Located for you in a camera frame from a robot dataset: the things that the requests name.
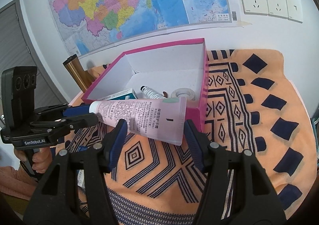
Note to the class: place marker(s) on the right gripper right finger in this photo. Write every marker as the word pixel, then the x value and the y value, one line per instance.
pixel 254 200

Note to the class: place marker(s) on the white tape roll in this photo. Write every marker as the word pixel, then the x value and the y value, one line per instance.
pixel 184 92

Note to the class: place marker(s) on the golden metal post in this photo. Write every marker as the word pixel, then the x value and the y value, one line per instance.
pixel 82 78

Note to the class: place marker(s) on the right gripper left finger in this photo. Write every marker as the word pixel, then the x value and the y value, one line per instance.
pixel 56 200

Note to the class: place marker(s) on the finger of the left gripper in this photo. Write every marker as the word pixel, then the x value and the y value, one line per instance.
pixel 57 129
pixel 74 110

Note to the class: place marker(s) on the orange patterned cloth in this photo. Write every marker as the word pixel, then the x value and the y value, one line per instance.
pixel 251 105

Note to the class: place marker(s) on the grey door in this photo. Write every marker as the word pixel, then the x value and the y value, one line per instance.
pixel 18 50

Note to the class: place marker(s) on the small black-capped bottle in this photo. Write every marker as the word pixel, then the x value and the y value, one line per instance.
pixel 151 93

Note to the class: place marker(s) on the colourful wall map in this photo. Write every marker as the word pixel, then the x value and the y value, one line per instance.
pixel 87 26

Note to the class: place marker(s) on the person's left hand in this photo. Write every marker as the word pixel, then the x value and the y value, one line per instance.
pixel 41 160

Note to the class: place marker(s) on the pink cardboard box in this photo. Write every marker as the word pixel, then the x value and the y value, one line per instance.
pixel 163 67

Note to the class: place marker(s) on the white wall socket panel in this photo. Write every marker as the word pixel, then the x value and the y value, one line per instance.
pixel 285 9

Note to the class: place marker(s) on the pink cream tube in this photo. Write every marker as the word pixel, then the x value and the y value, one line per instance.
pixel 158 119

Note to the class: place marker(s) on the blue white medicine box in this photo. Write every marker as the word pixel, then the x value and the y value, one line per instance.
pixel 122 95

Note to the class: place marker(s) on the pink knitted sleeve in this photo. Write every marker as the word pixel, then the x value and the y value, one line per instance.
pixel 17 183

